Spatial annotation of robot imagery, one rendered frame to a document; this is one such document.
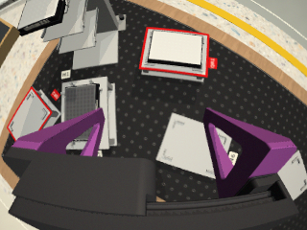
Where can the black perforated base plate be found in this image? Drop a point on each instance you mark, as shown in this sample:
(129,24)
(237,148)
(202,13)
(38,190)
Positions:
(144,104)

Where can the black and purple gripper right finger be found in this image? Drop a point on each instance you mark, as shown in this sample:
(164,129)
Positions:
(263,151)

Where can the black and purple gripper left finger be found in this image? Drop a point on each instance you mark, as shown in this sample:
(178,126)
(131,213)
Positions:
(55,138)

